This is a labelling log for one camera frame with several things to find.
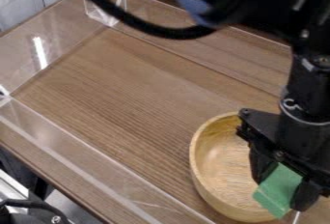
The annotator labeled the green rectangular block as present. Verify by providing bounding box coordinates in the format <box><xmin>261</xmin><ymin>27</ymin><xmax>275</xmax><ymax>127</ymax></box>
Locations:
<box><xmin>253</xmin><ymin>164</ymin><xmax>302</xmax><ymax>219</ymax></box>

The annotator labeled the clear acrylic corner bracket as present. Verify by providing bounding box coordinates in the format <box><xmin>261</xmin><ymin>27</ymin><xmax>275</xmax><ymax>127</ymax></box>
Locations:
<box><xmin>83</xmin><ymin>0</ymin><xmax>128</xmax><ymax>27</ymax></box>

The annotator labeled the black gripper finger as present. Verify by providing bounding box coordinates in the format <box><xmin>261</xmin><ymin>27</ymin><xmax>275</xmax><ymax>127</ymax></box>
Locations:
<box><xmin>290</xmin><ymin>179</ymin><xmax>323</xmax><ymax>211</ymax></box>
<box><xmin>249</xmin><ymin>144</ymin><xmax>277</xmax><ymax>184</ymax></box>

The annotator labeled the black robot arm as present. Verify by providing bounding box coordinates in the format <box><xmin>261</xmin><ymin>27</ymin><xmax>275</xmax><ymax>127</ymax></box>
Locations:
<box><xmin>90</xmin><ymin>0</ymin><xmax>330</xmax><ymax>211</ymax></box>

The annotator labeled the clear acrylic tray wall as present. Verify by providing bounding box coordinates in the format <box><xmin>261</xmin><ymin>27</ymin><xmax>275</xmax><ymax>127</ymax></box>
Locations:
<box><xmin>0</xmin><ymin>0</ymin><xmax>293</xmax><ymax>224</ymax></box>

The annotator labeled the brown wooden bowl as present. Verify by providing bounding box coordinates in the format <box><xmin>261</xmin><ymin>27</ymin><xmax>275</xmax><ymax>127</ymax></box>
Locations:
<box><xmin>190</xmin><ymin>113</ymin><xmax>277</xmax><ymax>223</ymax></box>

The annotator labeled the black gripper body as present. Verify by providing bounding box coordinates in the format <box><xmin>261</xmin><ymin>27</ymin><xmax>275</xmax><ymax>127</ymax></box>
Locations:
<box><xmin>237</xmin><ymin>99</ymin><xmax>330</xmax><ymax>196</ymax></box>

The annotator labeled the black cable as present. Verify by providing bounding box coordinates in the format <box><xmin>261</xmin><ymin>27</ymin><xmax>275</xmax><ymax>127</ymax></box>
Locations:
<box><xmin>0</xmin><ymin>198</ymin><xmax>70</xmax><ymax>224</ymax></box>

